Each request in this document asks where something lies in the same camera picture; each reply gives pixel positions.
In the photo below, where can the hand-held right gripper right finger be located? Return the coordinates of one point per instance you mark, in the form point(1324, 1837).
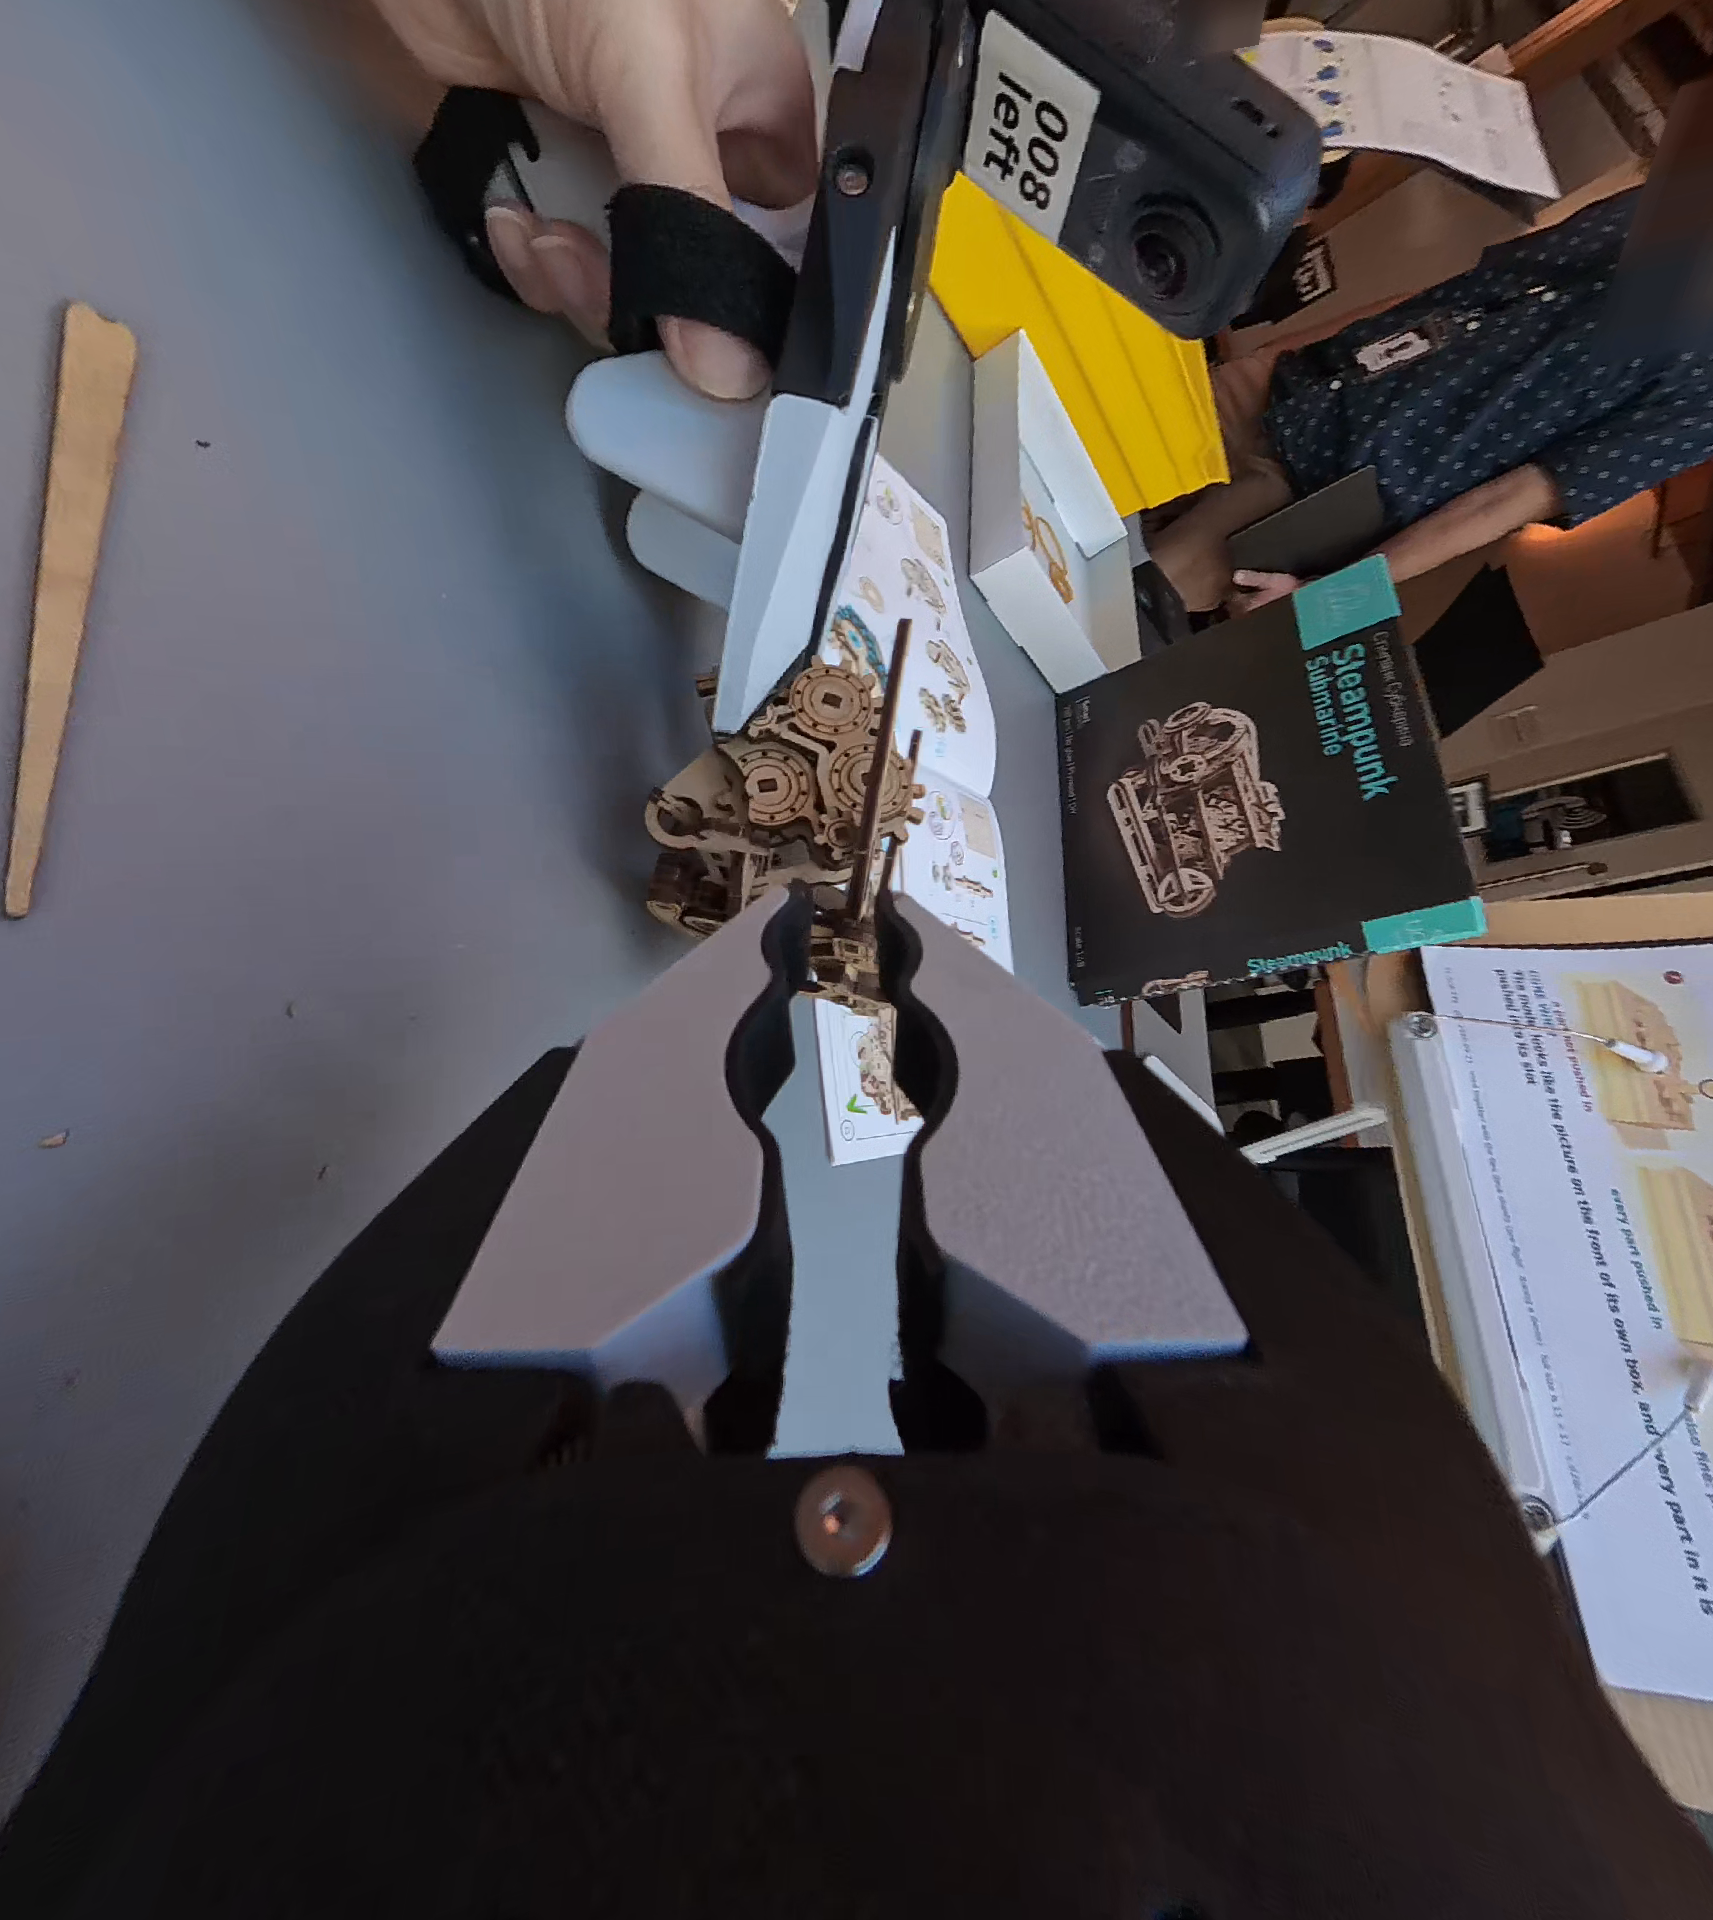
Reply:
point(1081, 1200)

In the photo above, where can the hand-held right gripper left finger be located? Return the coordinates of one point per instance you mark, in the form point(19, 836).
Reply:
point(601, 1200)

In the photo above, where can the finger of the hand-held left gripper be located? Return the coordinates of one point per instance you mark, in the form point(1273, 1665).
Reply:
point(797, 524)

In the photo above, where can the wooden gear model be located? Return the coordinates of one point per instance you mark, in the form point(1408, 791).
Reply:
point(782, 779)

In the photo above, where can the black model kit box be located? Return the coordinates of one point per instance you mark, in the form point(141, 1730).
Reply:
point(1248, 929)

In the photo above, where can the person's left hand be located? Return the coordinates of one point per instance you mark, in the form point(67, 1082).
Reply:
point(646, 76)

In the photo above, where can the assembly instruction booklet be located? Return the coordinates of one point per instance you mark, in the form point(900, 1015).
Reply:
point(932, 674)

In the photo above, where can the white cardboard box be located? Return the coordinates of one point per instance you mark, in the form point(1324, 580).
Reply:
point(1014, 598)

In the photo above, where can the yellow box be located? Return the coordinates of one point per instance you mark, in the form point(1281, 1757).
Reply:
point(1098, 360)

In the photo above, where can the pile of tan rubber bands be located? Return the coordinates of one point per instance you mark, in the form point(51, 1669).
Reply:
point(1050, 555)

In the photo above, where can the white printed paper sheet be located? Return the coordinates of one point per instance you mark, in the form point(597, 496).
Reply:
point(1429, 104)

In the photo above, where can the printed instruction sheet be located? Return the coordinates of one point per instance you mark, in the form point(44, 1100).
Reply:
point(1623, 1351)

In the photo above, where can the thin wooden stick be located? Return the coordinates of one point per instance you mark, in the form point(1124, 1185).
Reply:
point(67, 598)

